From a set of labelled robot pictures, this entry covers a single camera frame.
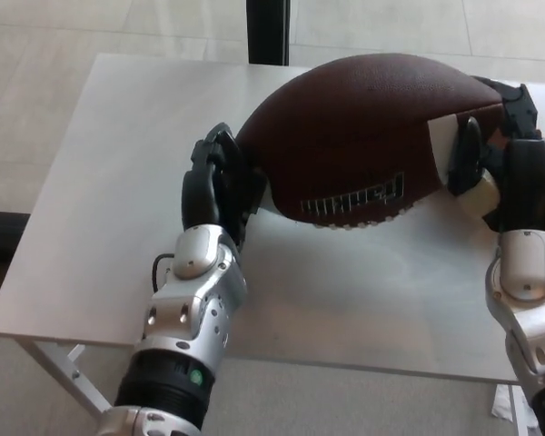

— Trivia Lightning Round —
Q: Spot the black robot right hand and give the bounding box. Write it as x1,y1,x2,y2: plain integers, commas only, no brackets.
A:
447,75,545,235

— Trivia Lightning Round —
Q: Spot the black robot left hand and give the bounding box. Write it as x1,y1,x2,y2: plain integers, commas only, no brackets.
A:
180,121,268,251

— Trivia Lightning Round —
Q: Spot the bare person hand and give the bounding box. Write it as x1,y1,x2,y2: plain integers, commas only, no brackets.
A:
457,176,500,216

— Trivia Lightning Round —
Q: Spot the brown leather american football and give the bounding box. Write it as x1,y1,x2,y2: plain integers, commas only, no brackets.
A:
236,53,503,231

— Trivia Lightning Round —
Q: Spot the crumpled white paper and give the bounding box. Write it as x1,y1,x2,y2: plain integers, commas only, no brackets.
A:
490,385,533,420

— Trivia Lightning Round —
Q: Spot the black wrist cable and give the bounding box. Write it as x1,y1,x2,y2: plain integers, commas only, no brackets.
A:
150,253,176,292

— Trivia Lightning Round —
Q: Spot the black vertical window post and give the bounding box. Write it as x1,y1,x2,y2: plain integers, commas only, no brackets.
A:
246,0,292,65

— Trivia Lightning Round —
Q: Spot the white metal table frame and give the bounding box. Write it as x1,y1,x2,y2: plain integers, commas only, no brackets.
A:
20,340,119,414

